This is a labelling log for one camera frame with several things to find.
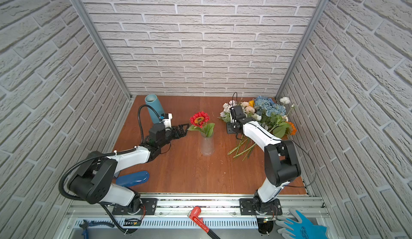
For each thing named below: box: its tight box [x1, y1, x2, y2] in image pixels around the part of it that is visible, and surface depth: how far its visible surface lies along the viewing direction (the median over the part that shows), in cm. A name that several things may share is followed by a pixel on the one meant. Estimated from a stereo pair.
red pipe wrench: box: [187, 205, 222, 239], surface depth 71 cm
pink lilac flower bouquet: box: [218, 99, 238, 123], surface depth 105 cm
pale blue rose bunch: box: [254, 95, 276, 111], surface depth 99 cm
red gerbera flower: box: [187, 110, 216, 138], surface depth 75 cm
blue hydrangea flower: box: [260, 98, 287, 117], surface depth 97 cm
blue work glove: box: [275, 207, 329, 239], surface depth 70 cm
